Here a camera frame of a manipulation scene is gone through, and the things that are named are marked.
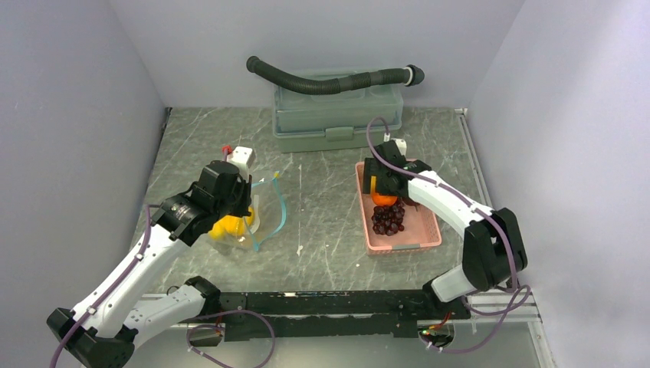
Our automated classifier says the yellow lemon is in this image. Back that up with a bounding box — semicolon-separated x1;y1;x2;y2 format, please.
208;222;228;241

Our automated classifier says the black corrugated hose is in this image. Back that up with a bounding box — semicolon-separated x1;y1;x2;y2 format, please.
245;55;425;97

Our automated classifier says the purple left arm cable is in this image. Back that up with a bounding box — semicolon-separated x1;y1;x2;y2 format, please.
48;204;161;368

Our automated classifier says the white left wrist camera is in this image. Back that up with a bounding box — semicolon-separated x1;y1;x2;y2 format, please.
222;146;255;182

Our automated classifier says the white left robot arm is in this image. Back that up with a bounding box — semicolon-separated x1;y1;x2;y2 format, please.
47;154;252;367

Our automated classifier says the dark red grape bunch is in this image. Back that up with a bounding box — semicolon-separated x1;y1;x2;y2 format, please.
371;202;405;236

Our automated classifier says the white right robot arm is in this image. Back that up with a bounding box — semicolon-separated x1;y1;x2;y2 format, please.
363;140;528;318

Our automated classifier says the green plastic storage box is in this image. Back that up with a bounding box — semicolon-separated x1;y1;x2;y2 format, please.
272;84;403;153

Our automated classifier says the clear zip top bag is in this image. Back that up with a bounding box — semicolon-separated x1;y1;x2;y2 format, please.
208;171;287;251

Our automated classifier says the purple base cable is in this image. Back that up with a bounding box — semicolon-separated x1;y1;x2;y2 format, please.
185;310;277;368

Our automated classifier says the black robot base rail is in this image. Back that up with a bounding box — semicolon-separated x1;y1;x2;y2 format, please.
187;290;471;342

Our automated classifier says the dark red plum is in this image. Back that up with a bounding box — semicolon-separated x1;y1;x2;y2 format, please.
402;198;420;207

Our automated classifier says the pink perforated plastic basket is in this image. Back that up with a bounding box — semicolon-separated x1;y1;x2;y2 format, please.
354;158;443;257

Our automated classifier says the orange fruit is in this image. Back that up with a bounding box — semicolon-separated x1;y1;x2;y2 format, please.
370;192;399;206

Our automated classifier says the yellow bell pepper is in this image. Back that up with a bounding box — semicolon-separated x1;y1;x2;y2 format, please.
219;207;255;237

